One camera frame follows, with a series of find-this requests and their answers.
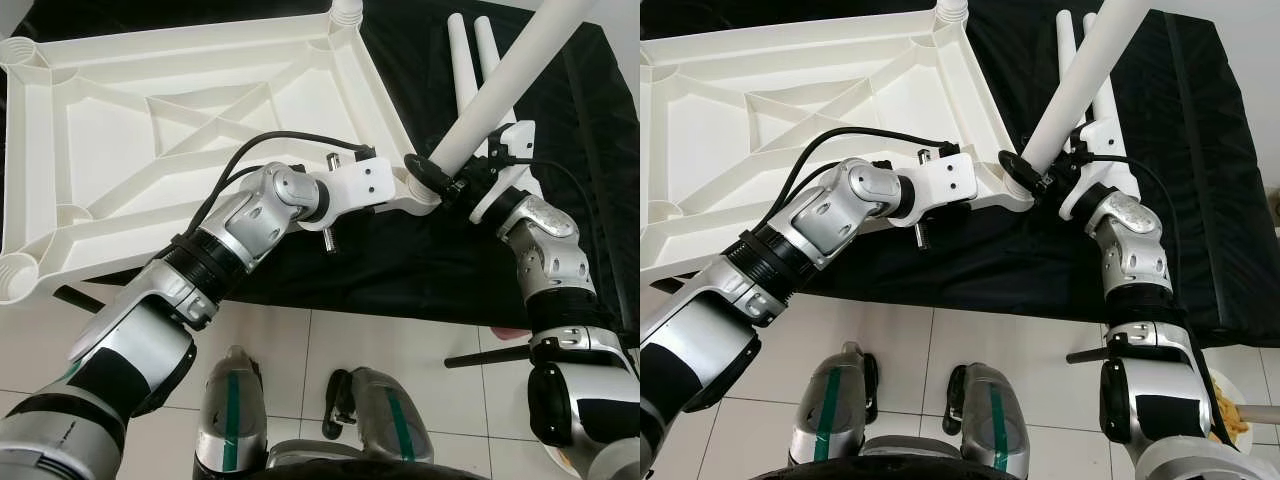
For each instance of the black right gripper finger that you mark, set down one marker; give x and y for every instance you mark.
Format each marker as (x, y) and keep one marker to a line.
(428, 175)
(1020, 168)

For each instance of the white plastic children table top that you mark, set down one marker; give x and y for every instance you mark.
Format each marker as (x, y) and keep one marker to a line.
(150, 110)
(780, 110)

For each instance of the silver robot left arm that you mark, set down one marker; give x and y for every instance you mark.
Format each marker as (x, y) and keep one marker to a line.
(830, 210)
(250, 215)

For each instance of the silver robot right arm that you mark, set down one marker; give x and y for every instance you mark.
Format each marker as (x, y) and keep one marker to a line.
(550, 250)
(1135, 250)

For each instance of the black table cloth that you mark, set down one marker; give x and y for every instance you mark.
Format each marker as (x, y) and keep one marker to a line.
(980, 260)
(420, 260)

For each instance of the pink white packet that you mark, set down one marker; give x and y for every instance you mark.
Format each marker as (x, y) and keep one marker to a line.
(505, 331)

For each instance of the black robot left foot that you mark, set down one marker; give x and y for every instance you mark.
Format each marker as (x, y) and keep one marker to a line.
(875, 382)
(257, 372)

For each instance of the black robot foot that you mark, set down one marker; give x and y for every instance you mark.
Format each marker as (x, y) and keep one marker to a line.
(957, 398)
(338, 400)
(875, 382)
(257, 372)

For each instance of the black robot right foot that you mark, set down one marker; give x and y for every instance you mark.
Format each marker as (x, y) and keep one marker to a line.
(957, 398)
(338, 400)

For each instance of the silver robot right leg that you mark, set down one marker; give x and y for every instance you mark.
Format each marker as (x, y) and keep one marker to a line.
(395, 415)
(1000, 420)

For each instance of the silver robot leg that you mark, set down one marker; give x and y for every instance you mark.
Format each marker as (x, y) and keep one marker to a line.
(830, 412)
(1000, 420)
(232, 412)
(395, 415)

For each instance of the silver robot left leg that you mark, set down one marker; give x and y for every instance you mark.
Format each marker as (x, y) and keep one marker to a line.
(232, 412)
(830, 412)

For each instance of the black robot torso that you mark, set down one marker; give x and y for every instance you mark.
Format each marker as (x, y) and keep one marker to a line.
(920, 472)
(340, 472)

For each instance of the yellow crumpled cloth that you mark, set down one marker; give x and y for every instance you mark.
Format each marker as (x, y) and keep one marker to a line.
(1230, 420)

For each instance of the grey bar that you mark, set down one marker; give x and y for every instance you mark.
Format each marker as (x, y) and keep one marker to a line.
(1262, 413)

